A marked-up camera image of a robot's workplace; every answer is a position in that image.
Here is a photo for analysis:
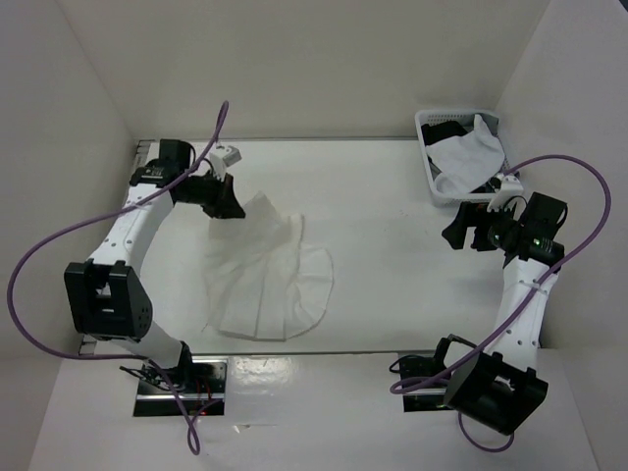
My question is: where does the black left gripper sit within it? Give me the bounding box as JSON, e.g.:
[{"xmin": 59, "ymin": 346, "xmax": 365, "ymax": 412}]
[{"xmin": 179, "ymin": 169, "xmax": 245, "ymax": 220}]

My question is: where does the white pleated skirt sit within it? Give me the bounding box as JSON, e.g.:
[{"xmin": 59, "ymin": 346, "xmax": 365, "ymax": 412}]
[{"xmin": 203, "ymin": 192, "xmax": 334, "ymax": 341}]

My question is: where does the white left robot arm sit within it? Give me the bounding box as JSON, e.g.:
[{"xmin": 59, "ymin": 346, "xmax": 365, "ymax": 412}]
[{"xmin": 64, "ymin": 139, "xmax": 245, "ymax": 393}]

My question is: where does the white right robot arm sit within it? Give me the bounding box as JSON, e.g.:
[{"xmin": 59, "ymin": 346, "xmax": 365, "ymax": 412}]
[{"xmin": 392, "ymin": 174, "xmax": 568, "ymax": 436}]

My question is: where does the white plastic basket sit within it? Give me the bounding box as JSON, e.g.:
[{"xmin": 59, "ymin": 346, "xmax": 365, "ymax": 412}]
[{"xmin": 414, "ymin": 108, "xmax": 509, "ymax": 206}]

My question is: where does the white garment in basket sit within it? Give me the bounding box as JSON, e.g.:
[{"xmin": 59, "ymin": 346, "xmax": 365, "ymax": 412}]
[{"xmin": 424, "ymin": 113, "xmax": 505, "ymax": 196}]

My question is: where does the black garment in basket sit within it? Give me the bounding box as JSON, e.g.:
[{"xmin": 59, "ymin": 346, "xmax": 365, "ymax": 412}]
[{"xmin": 421, "ymin": 121, "xmax": 468, "ymax": 146}]

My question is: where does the grey garment in basket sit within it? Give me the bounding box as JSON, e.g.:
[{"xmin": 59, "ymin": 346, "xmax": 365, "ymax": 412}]
[{"xmin": 473, "ymin": 113, "xmax": 499, "ymax": 145}]

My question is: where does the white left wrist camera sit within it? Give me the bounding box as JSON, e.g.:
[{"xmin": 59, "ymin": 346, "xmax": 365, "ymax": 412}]
[{"xmin": 208, "ymin": 144, "xmax": 241, "ymax": 180}]

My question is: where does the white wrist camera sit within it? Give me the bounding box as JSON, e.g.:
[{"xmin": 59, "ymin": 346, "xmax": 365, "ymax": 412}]
[
  {"xmin": 488, "ymin": 173, "xmax": 524, "ymax": 212},
  {"xmin": 208, "ymin": 144, "xmax": 241, "ymax": 180}
]

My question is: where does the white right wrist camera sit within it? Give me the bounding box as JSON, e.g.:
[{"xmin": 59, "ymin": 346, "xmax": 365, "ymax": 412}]
[{"xmin": 488, "ymin": 173, "xmax": 524, "ymax": 212}]

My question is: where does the aluminium table edge rail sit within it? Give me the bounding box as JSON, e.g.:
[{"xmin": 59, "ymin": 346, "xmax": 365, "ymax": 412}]
[{"xmin": 64, "ymin": 158, "xmax": 174, "ymax": 345}]

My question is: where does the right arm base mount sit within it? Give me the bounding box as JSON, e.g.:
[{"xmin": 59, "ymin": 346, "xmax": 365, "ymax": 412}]
[{"xmin": 391, "ymin": 335, "xmax": 502, "ymax": 416}]

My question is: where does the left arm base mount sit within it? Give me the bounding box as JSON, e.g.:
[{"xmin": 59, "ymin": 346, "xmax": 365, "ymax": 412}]
[{"xmin": 119, "ymin": 356, "xmax": 228, "ymax": 417}]

